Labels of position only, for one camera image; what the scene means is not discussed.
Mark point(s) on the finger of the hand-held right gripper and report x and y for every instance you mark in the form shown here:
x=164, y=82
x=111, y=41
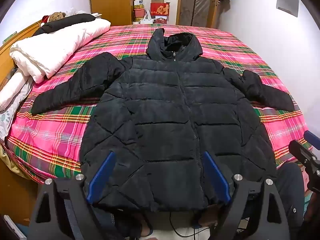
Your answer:
x=300, y=152
x=312, y=138

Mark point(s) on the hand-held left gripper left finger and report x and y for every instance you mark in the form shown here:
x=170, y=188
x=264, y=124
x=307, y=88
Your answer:
x=102, y=177

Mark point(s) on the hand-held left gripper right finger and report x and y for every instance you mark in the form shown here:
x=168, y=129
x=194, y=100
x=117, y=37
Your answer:
x=216, y=177

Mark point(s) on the black hooded puffer jacket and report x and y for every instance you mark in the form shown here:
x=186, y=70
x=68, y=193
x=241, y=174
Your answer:
x=162, y=120

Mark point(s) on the person's dark pants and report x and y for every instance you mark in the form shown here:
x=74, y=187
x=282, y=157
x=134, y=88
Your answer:
x=290, y=187

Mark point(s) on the pink plaid bed sheet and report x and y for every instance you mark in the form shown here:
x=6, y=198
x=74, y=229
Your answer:
x=55, y=135

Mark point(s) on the paw print cloth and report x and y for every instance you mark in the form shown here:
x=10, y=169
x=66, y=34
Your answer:
x=6, y=122

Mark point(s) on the white pillow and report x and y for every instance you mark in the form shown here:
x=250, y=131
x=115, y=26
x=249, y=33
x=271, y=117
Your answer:
x=12, y=92

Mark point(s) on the white folded quilt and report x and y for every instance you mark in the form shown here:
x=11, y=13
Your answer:
x=57, y=52

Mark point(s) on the white bag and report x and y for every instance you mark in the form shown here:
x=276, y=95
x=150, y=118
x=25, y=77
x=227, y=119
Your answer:
x=146, y=20

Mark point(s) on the wooden headboard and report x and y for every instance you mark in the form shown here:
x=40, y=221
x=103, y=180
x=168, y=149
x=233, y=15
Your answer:
x=22, y=33

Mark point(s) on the small printed box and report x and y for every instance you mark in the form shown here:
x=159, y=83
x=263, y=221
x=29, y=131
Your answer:
x=160, y=20

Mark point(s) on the brown teddy bear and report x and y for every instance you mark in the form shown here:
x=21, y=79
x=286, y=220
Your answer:
x=57, y=16

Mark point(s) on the pink plastic container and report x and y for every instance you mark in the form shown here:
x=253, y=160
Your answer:
x=139, y=13

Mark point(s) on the yellow green box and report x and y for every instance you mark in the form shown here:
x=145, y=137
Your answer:
x=139, y=6

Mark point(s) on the wooden door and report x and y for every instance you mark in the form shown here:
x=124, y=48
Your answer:
x=197, y=2

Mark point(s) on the red printed box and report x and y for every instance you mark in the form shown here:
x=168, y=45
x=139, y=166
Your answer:
x=160, y=9

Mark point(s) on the wooden wardrobe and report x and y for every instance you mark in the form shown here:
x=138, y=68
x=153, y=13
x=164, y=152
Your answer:
x=110, y=0

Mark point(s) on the grey wall panel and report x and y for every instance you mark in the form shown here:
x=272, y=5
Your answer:
x=288, y=3

